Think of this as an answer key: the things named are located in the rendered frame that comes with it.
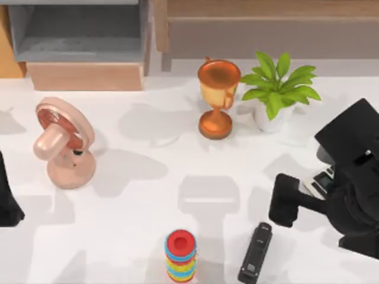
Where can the black stapler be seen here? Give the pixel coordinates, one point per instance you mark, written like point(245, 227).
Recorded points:
point(256, 257)

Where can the green plant in white pot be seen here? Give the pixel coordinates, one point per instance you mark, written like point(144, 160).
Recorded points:
point(276, 85)

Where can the stack of coloured rings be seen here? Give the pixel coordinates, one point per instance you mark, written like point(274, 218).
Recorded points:
point(180, 257)

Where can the bronze trophy cup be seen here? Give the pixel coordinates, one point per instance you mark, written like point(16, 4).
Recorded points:
point(217, 85)

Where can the pink desk fan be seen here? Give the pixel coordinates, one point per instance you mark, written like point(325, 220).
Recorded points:
point(65, 154)

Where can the pale wooden drawer front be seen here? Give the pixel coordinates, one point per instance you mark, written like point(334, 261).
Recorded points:
point(84, 75)

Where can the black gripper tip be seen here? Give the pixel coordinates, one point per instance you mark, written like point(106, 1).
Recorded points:
point(9, 204)

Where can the wooden cupboard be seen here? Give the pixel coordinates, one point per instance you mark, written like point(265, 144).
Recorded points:
point(10, 56)

